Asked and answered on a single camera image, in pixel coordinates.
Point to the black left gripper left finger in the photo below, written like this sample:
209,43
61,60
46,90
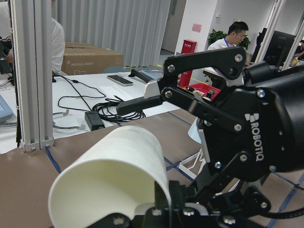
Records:
161,201

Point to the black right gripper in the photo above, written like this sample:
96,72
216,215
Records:
247,131

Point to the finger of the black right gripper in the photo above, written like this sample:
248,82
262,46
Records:
151,98

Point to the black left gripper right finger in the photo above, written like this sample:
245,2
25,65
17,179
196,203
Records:
178,194

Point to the white cream cup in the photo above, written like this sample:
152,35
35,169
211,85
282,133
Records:
116,175

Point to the light blue cup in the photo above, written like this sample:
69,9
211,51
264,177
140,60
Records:
193,132

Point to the smartphone on desk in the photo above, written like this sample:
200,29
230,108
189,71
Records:
120,80

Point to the red parts bin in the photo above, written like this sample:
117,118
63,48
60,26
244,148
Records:
202,89

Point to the red fire extinguisher box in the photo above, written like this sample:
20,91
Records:
187,48

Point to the black power adapter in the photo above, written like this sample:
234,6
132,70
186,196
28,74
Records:
94,121

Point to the cardboard box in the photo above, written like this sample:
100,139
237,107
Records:
85,58

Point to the person in white t-shirt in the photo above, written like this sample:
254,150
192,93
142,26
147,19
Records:
57,37

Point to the teach pendant tablet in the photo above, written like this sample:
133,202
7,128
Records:
5,111

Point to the white wire cup rack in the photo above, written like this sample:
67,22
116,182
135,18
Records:
193,165

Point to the seated man with lanyard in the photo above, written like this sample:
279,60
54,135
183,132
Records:
236,34

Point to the aluminium frame post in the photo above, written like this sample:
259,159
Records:
31,27

